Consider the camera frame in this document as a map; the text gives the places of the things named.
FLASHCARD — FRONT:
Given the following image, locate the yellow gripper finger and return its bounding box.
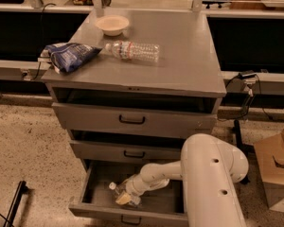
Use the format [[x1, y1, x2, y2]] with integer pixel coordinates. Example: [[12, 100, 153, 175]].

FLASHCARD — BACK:
[[115, 191, 132, 205]]

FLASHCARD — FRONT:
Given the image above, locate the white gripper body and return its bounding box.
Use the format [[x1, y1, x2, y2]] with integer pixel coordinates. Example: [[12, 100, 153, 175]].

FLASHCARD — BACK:
[[126, 175, 146, 196]]

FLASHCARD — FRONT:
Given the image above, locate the blue label plastic bottle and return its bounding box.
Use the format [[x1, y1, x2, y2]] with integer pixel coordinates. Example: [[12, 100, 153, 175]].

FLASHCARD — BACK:
[[109, 182, 141, 207]]

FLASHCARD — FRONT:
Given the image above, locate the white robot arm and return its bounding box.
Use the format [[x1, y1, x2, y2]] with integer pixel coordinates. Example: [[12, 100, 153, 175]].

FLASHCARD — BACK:
[[110, 133, 249, 227]]

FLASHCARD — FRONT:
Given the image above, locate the grey bottom drawer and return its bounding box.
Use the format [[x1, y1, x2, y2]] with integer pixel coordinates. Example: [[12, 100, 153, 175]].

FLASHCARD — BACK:
[[69, 161, 188, 227]]

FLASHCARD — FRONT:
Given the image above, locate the grey drawer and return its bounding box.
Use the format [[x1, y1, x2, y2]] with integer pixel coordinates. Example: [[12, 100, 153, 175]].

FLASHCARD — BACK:
[[52, 103, 216, 139], [70, 140, 185, 169], [69, 161, 188, 227]]

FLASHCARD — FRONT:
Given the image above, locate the grey middle drawer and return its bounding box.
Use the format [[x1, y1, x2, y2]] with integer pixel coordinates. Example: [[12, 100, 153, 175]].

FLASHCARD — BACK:
[[70, 140, 185, 169]]

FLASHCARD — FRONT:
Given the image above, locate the grey drawer cabinet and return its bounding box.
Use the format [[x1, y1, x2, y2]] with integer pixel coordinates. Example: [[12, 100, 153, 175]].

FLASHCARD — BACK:
[[41, 7, 227, 227]]

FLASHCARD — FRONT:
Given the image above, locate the grey top drawer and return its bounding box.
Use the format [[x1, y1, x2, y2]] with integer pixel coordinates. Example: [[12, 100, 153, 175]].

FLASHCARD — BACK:
[[52, 103, 216, 139]]

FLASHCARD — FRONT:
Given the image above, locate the clear water bottle red label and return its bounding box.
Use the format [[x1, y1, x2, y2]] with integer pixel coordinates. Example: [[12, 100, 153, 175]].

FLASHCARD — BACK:
[[105, 41, 160, 62]]

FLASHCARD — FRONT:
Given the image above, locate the black stand leg left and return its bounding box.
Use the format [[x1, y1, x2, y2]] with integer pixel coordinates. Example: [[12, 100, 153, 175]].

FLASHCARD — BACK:
[[3, 181, 28, 227]]

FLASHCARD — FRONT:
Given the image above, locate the cardboard box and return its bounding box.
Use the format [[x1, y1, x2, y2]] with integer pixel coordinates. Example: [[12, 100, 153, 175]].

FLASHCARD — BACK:
[[254, 129, 284, 213]]

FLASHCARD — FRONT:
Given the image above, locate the blue chip bag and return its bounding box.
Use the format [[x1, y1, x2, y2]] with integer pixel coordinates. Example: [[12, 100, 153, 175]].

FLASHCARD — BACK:
[[39, 43, 101, 74]]

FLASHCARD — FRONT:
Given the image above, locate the white paper bowl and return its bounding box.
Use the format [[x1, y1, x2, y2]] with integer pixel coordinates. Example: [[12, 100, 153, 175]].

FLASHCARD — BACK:
[[95, 15, 130, 36]]

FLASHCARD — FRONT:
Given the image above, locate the black power adapter with cable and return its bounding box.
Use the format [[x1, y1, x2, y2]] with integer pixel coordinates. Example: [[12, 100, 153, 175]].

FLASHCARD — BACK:
[[218, 71, 284, 122]]

